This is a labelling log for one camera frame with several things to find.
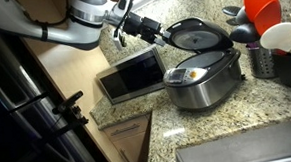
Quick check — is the stainless steel rice cooker body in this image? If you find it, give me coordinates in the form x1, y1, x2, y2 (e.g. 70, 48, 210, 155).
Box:
161, 47, 248, 112

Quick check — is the white plastic spoon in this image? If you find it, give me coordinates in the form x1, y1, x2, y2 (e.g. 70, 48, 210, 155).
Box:
258, 21, 291, 54

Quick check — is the black plastic bin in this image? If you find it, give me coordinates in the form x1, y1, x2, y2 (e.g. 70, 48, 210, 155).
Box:
271, 47, 291, 95

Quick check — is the large black ladle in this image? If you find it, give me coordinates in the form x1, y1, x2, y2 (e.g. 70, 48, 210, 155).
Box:
228, 22, 262, 45

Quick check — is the stainless steel sink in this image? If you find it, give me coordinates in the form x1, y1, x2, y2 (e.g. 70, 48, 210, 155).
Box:
173, 117, 291, 162

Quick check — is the stainless steel refrigerator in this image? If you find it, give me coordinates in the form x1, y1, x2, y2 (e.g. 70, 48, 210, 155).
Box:
0, 12, 106, 162

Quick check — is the small black spoon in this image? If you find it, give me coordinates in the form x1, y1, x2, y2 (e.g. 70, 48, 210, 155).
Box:
221, 5, 244, 18

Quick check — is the perforated metal utensil holder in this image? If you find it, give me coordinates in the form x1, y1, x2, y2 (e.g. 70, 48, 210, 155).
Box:
246, 42, 279, 81

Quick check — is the red plastic scoop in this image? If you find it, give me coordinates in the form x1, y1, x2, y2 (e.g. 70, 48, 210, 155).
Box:
243, 0, 283, 38

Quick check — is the wooden cabinet drawer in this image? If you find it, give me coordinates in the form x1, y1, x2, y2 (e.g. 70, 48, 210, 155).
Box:
101, 113, 155, 162

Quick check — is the black camera on clamp stand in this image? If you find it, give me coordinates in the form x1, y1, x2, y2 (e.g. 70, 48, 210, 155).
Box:
32, 89, 91, 145

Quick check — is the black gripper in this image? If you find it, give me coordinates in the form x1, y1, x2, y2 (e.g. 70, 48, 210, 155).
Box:
123, 9, 174, 49

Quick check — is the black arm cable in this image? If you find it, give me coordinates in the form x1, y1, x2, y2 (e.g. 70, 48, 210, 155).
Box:
4, 0, 72, 30

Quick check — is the black rice cooker lid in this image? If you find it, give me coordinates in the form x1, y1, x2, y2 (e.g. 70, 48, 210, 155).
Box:
164, 14, 235, 56

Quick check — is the purple utensil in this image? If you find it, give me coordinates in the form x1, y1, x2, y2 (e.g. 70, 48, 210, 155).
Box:
246, 40, 261, 50

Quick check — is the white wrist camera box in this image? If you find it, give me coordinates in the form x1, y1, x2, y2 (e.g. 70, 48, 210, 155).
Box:
112, 26, 128, 52

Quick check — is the stainless steel microwave oven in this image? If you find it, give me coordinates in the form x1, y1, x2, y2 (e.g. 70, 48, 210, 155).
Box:
94, 44, 170, 107

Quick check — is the black round spoon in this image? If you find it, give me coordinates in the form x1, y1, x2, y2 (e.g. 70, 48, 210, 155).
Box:
235, 5, 251, 26

